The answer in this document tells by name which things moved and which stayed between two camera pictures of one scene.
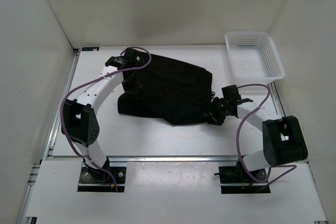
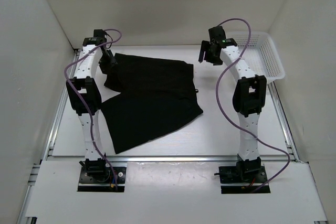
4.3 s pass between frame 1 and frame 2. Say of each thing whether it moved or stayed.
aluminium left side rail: stayed
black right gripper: moved
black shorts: moved
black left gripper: moved
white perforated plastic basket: stayed
